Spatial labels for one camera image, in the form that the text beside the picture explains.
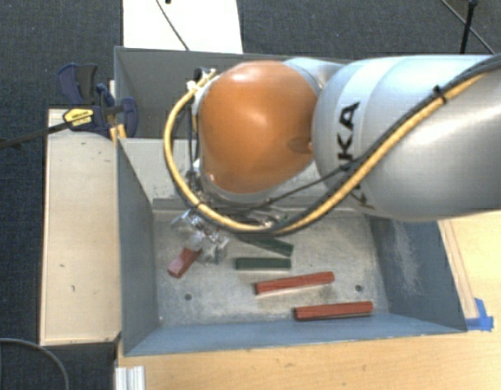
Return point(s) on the grey metal bin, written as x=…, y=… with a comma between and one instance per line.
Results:
x=217, y=295

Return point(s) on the red-brown block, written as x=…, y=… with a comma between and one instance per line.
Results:
x=181, y=265
x=294, y=282
x=333, y=310

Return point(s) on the dark green flat block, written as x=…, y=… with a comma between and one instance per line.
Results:
x=263, y=263
x=276, y=246

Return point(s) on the pale wood flat board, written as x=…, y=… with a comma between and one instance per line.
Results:
x=81, y=238

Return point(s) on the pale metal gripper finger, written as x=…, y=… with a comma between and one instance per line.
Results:
x=216, y=251
x=193, y=243

